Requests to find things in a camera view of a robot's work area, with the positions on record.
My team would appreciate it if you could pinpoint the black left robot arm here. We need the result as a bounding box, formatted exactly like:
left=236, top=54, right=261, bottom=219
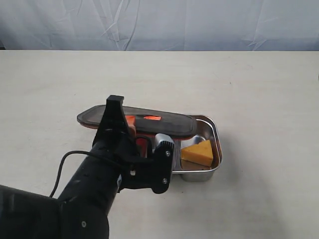
left=0, top=95, right=138, bottom=239

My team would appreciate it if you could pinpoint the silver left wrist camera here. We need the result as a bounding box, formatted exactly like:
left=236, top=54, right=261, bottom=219
left=155, top=133, right=174, bottom=157

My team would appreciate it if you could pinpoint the yellow toy cheese wedge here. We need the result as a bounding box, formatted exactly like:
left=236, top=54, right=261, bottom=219
left=180, top=140, right=214, bottom=167

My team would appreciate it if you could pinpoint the light blue backdrop cloth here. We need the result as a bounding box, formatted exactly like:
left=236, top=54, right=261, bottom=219
left=0, top=0, right=319, bottom=51

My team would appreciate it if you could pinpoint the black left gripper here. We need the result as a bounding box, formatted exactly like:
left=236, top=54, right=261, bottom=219
left=92, top=95, right=152, bottom=174

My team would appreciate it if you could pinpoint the transparent dark lunch box lid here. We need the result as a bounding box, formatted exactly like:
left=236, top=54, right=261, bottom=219
left=77, top=105, right=197, bottom=139

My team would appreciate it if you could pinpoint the steel two-compartment lunch box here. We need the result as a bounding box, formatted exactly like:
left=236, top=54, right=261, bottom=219
left=172, top=115, right=222, bottom=182

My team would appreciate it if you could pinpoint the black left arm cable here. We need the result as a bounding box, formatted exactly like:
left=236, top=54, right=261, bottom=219
left=49, top=150, right=130, bottom=199

